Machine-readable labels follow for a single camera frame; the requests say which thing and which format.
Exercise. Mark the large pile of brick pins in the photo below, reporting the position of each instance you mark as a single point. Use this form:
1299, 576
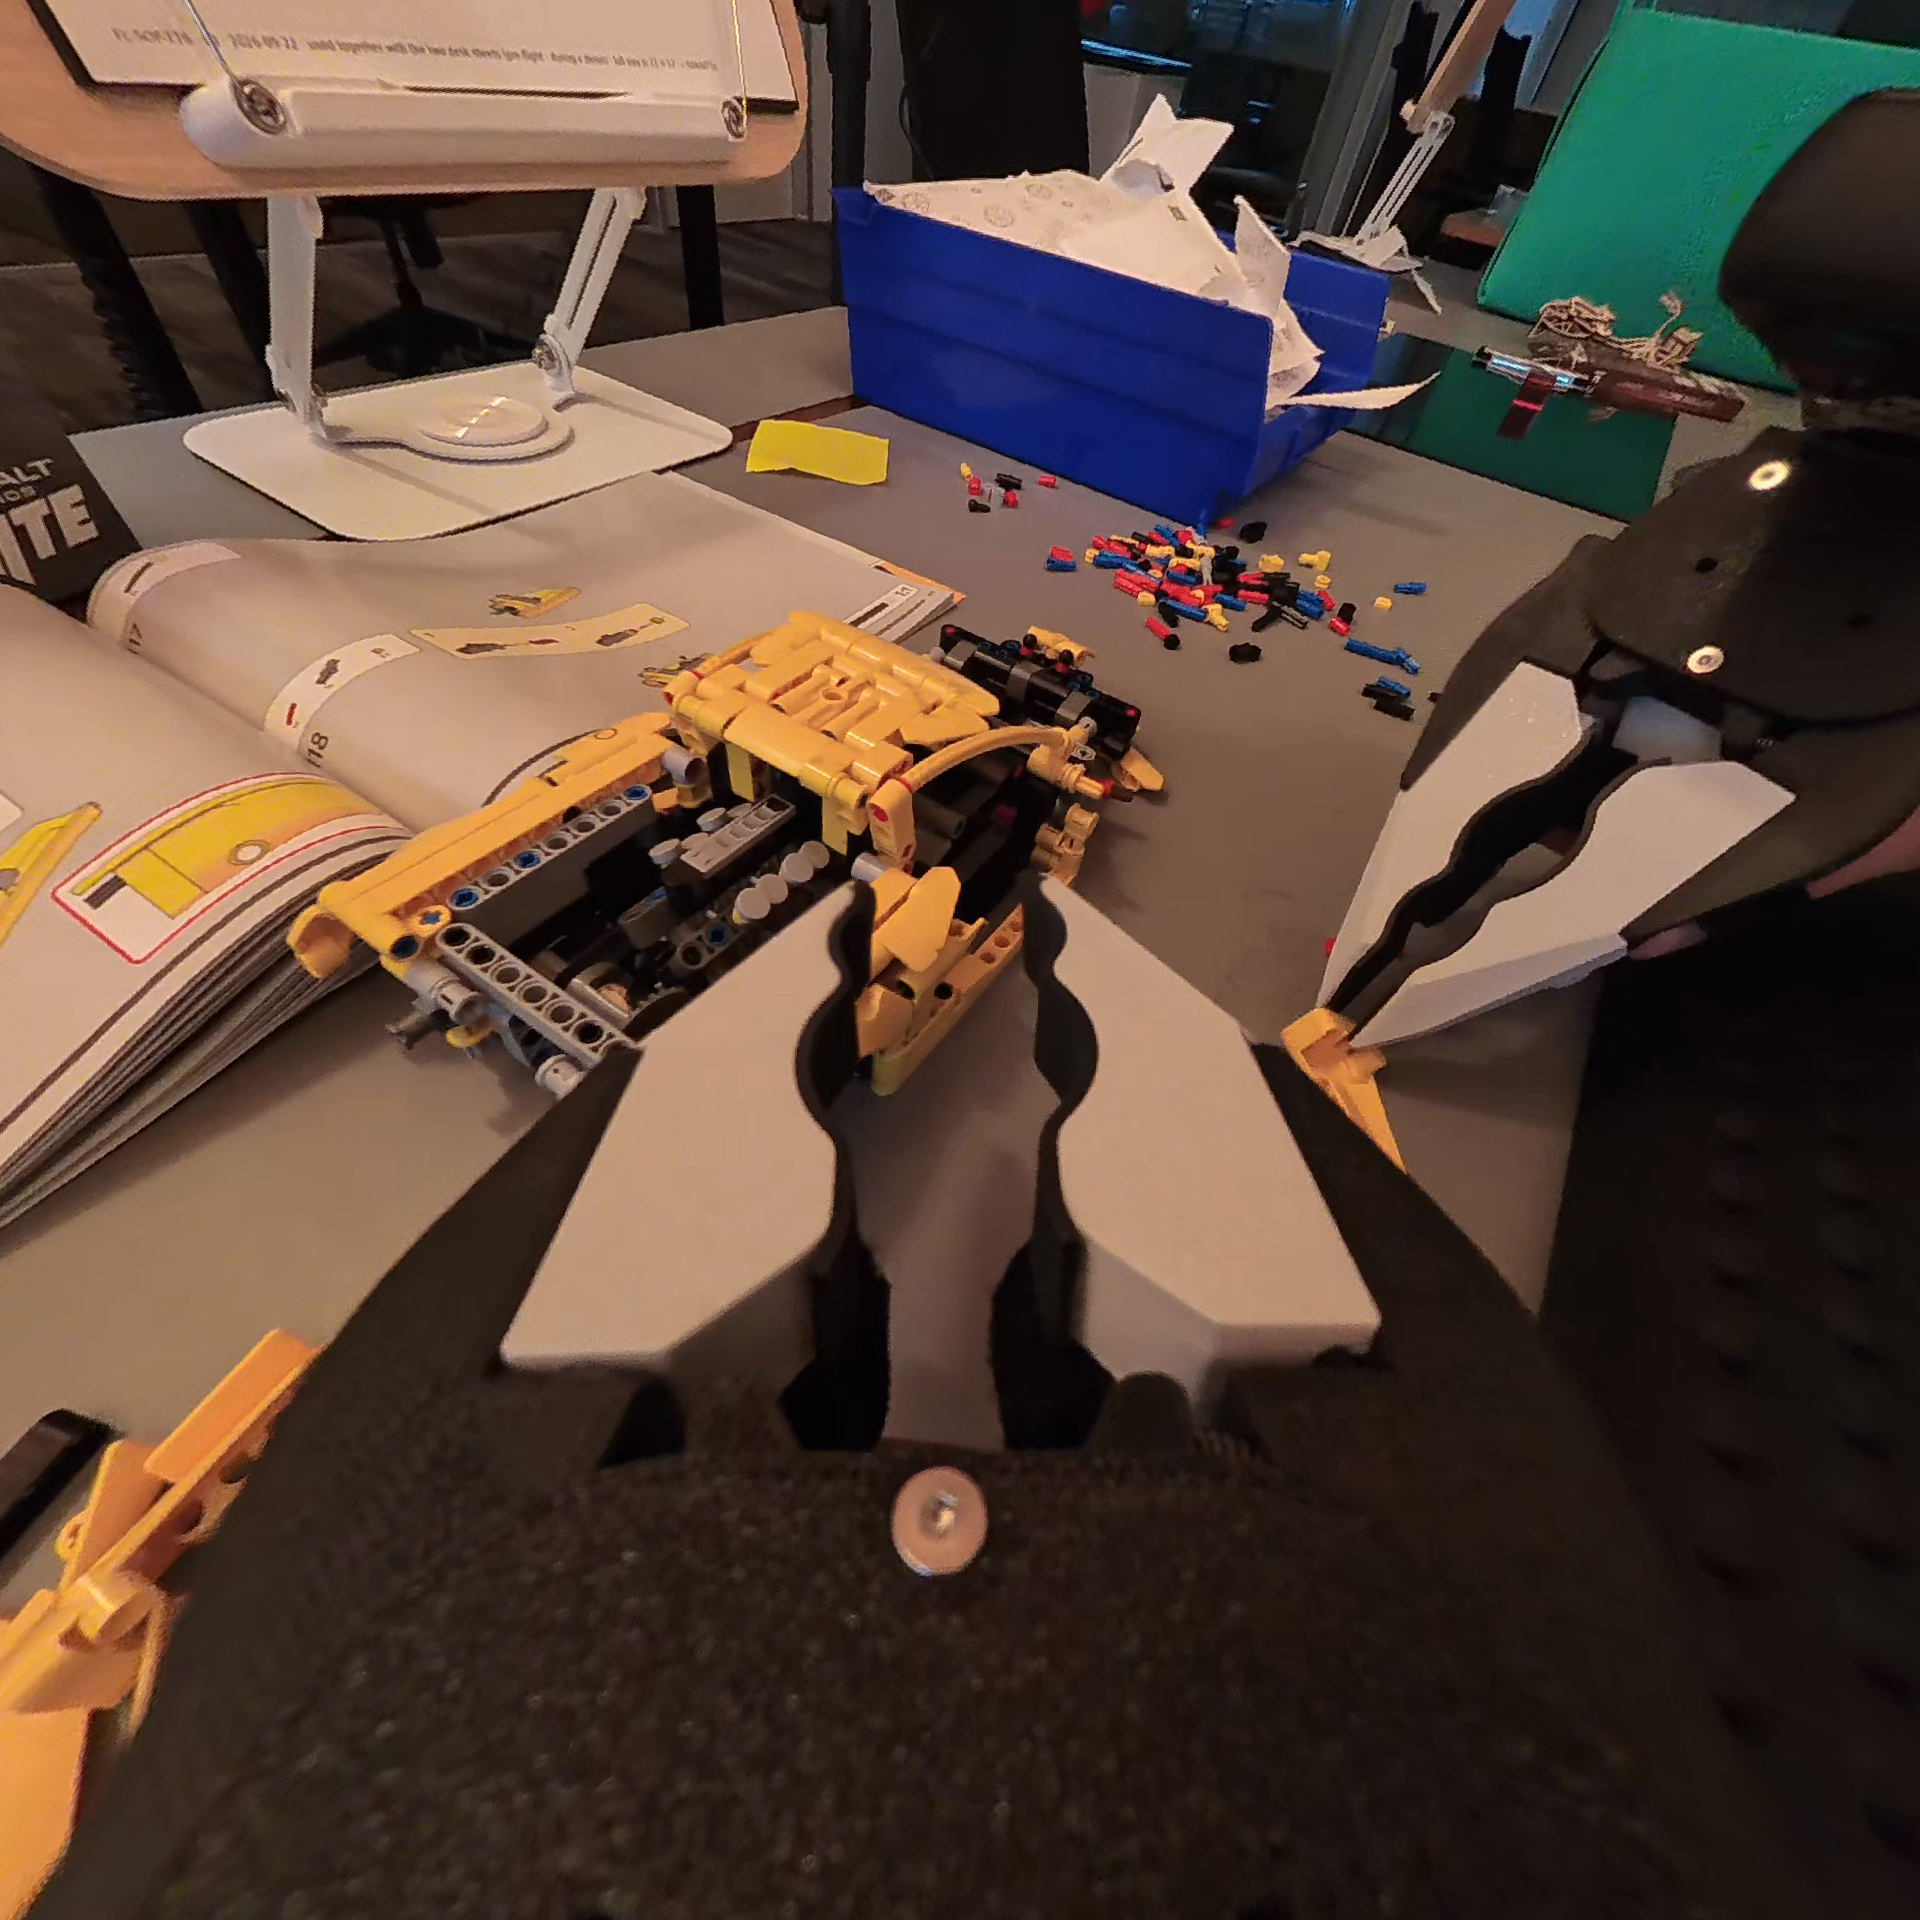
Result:
1201, 576

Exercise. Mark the green box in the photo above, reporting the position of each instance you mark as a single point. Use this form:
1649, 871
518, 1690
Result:
1649, 179

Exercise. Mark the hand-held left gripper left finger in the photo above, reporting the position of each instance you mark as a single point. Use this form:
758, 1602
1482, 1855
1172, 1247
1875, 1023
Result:
662, 1196

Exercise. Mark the yellow sticky note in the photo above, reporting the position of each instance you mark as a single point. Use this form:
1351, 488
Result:
815, 450

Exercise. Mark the black brick beam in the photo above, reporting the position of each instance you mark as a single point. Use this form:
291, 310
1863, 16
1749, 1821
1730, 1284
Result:
44, 1477

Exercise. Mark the blue plastic bin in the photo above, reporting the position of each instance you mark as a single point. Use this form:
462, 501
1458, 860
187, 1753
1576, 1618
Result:
1053, 344

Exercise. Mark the dark green desk mat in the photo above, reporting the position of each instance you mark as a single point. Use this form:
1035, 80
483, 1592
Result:
1528, 437

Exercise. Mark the grey desk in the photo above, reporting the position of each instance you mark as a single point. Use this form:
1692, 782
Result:
1226, 840

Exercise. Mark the white crumpled paper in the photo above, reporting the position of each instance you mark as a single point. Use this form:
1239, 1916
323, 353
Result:
1053, 207

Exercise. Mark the yellow brick panel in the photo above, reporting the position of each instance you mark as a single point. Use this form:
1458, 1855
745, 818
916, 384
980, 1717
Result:
1343, 1071

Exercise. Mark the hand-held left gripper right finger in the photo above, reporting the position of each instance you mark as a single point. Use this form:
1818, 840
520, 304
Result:
1214, 1196

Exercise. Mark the small wooden skeleton model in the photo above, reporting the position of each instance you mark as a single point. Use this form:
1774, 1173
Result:
1635, 357

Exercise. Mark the instruction booklet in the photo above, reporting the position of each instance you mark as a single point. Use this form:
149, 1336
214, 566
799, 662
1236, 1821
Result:
380, 610

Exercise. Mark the person's right hand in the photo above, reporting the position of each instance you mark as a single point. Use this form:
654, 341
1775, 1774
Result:
1875, 871

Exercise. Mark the dark toy set box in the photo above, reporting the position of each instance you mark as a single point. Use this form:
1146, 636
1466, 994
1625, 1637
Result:
61, 528

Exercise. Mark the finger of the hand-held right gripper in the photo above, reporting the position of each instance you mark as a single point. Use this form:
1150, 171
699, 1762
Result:
1649, 856
1467, 763

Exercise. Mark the yellow brick car model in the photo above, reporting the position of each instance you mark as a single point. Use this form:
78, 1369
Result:
811, 689

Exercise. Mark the silver cylindrical tool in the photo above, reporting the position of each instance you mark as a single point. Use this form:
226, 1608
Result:
1525, 362

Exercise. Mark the small group of brick pins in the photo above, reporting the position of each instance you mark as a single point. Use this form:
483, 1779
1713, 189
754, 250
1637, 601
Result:
1002, 488

